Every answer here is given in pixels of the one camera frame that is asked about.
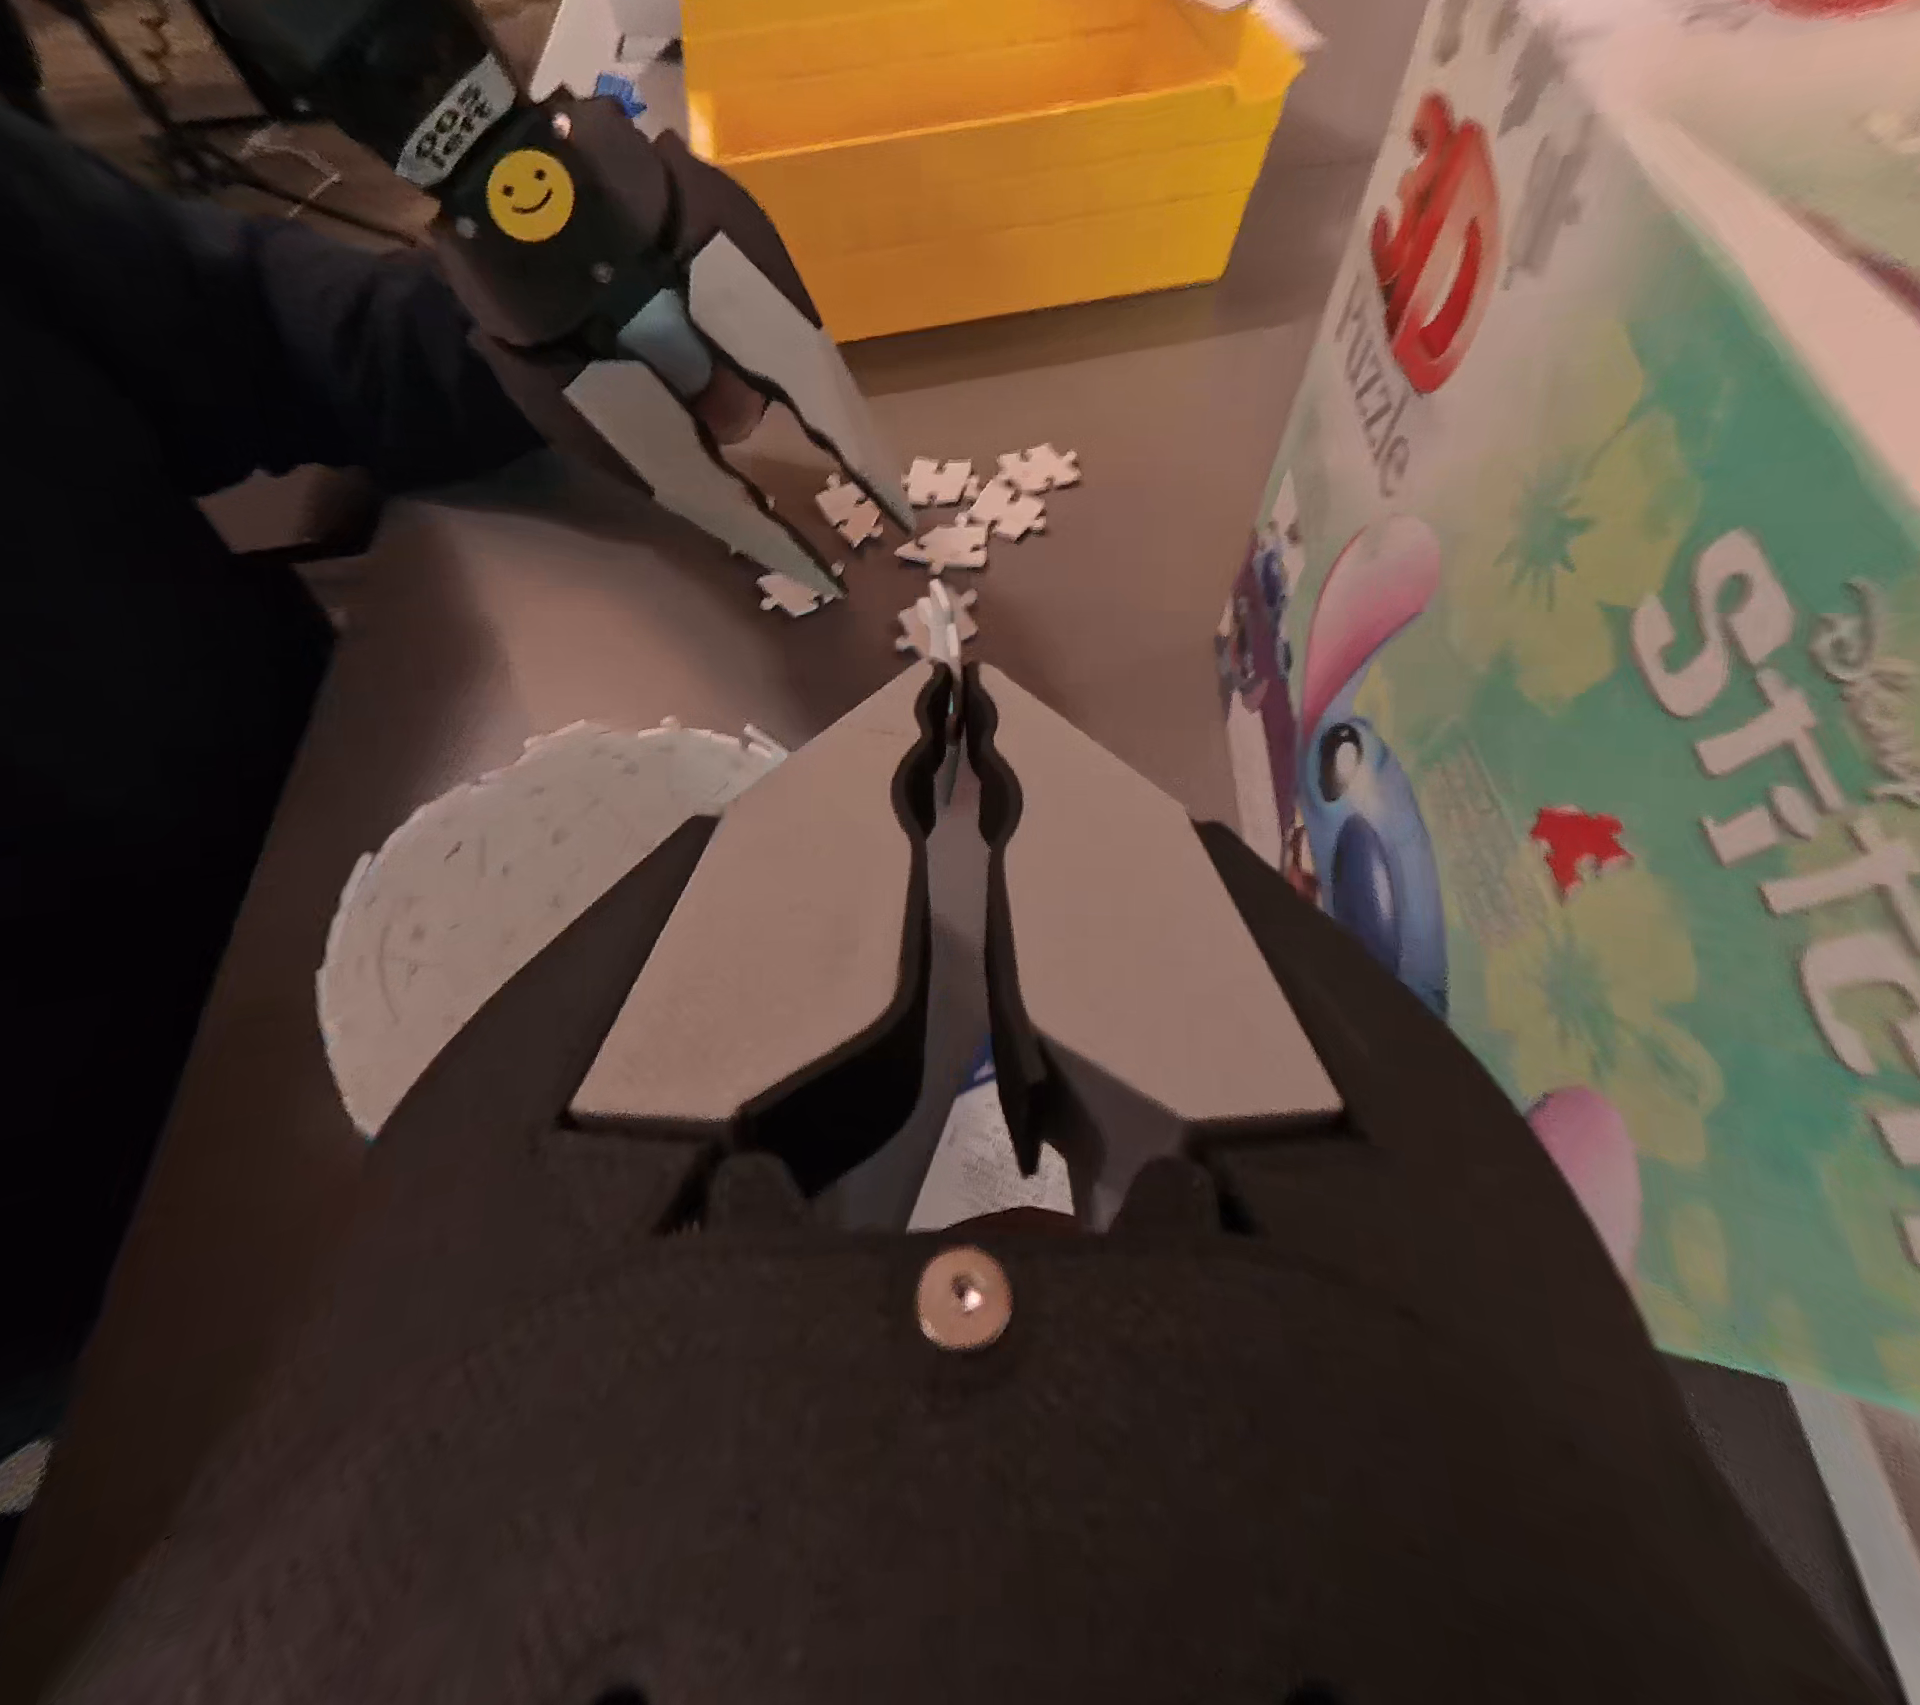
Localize puzzle pieces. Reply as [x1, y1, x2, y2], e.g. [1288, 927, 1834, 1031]
[754, 443, 1081, 618]

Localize person's dark clothing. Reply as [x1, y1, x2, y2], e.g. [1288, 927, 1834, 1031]
[0, 491, 340, 1452]

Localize white paper leaflet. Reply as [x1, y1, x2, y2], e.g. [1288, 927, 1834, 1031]
[906, 1053, 1081, 1235]

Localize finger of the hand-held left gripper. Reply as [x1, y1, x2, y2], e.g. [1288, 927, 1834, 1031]
[566, 359, 850, 606]
[684, 231, 917, 536]

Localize partly built puzzle ball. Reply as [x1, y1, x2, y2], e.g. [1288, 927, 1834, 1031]
[314, 719, 789, 1144]

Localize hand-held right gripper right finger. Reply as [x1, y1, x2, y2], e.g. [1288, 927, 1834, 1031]
[966, 664, 1347, 1227]

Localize person's left hand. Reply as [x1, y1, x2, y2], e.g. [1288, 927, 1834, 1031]
[691, 359, 769, 450]

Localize yellow plastic bin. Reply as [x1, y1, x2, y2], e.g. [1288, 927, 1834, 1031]
[677, 0, 1304, 345]

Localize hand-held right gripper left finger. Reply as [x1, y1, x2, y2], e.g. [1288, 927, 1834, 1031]
[563, 664, 940, 1200]

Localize person's left forearm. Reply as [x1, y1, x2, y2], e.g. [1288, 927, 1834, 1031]
[0, 99, 550, 506]

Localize colourful cardboard puzzle box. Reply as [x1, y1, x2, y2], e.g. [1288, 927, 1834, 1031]
[1221, 0, 1920, 1415]

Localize white puzzle piece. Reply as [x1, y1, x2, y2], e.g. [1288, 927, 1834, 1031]
[895, 581, 983, 807]

